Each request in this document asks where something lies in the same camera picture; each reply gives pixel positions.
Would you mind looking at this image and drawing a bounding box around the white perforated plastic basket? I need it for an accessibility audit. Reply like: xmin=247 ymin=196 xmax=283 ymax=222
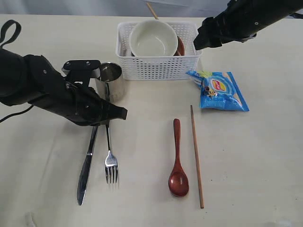
xmin=116 ymin=21 xmax=202 ymax=80

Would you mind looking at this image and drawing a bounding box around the brown wooden plate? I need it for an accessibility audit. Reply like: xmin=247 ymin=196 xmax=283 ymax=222
xmin=174 ymin=36 xmax=185 ymax=56

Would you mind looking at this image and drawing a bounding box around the white ceramic bowl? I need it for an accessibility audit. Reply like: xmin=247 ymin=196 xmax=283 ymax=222
xmin=129 ymin=19 xmax=178 ymax=57

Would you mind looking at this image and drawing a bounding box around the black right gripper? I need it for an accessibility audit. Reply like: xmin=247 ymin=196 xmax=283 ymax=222
xmin=193 ymin=0 xmax=303 ymax=50

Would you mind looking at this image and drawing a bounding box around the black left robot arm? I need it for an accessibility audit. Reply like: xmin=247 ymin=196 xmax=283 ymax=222
xmin=0 ymin=49 xmax=127 ymax=126

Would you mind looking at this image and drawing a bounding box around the silver metal knife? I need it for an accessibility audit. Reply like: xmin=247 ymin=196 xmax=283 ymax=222
xmin=77 ymin=126 xmax=98 ymax=206

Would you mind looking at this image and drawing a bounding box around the shiny stainless steel cup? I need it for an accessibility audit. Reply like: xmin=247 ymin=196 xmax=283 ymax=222
xmin=95 ymin=62 xmax=125 ymax=103

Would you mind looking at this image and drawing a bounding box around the black cable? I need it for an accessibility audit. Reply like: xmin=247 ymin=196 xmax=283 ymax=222
xmin=0 ymin=19 xmax=34 ymax=123

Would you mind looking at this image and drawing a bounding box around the silver metal fork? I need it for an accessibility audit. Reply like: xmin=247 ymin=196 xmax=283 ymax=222
xmin=105 ymin=122 xmax=118 ymax=184

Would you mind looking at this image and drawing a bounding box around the light wooden chopstick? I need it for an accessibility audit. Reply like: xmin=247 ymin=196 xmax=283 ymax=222
xmin=146 ymin=2 xmax=159 ymax=20
xmin=190 ymin=105 xmax=205 ymax=209

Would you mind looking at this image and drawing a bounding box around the dark red wooden spoon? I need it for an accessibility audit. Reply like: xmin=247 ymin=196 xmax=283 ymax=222
xmin=168 ymin=119 xmax=189 ymax=197

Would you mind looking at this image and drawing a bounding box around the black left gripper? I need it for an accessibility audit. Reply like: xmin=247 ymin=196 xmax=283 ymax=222
xmin=28 ymin=55 xmax=127 ymax=126

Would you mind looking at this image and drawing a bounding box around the blue Lay's chips bag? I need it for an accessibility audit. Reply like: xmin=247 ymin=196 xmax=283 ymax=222
xmin=186 ymin=70 xmax=249 ymax=112

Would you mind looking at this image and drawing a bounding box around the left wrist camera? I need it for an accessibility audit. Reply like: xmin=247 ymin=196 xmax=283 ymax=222
xmin=62 ymin=60 xmax=101 ymax=88

